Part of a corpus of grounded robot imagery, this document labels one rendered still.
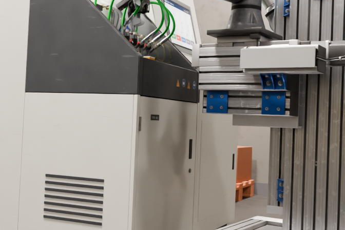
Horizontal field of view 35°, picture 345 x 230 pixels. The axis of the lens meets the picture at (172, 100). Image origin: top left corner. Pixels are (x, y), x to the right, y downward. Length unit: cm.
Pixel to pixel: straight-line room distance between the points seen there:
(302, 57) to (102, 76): 89
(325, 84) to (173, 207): 97
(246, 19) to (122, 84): 59
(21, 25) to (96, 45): 42
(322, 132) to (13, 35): 145
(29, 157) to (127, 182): 51
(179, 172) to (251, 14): 94
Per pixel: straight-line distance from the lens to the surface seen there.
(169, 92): 250
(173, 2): 335
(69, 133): 239
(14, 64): 260
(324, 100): 212
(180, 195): 269
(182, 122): 265
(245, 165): 515
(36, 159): 250
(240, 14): 207
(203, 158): 293
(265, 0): 270
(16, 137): 257
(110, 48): 231
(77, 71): 238
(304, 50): 183
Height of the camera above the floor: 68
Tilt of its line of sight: 2 degrees up
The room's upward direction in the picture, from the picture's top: 2 degrees clockwise
